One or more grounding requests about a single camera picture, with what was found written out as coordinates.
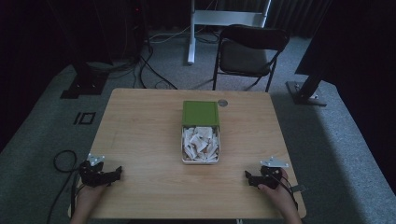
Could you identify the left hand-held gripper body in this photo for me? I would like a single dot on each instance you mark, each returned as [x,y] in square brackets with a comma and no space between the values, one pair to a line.
[91,174]

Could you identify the grey round table grommet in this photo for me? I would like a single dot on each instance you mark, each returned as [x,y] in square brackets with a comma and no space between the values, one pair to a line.
[222,103]

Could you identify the green box lid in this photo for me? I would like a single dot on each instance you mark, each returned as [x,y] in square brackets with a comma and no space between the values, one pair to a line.
[200,113]

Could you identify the person's right hand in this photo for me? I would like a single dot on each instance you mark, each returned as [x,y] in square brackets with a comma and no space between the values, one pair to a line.
[278,194]

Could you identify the pile of white paper packets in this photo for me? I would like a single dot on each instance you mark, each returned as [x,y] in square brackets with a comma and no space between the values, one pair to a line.
[200,143]

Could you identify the person's left hand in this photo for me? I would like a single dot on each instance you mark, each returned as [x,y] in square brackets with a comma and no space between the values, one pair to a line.
[88,195]

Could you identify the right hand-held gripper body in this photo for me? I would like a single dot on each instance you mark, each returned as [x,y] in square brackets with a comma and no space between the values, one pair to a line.
[270,175]

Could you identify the black stand with flat base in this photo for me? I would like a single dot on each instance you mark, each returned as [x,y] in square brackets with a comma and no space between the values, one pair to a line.
[85,81]

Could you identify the white rectangular box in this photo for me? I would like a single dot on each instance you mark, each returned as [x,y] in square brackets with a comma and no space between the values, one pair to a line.
[183,155]

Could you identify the black post with bolted base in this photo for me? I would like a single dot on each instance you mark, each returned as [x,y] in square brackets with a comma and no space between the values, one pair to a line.
[306,90]

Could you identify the small grey tag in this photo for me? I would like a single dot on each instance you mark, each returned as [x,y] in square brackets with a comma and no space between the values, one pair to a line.
[299,188]

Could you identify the white metal stand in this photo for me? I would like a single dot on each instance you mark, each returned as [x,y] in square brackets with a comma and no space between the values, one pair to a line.
[214,18]

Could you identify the black folding chair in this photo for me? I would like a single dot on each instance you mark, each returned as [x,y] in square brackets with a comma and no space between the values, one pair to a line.
[246,56]

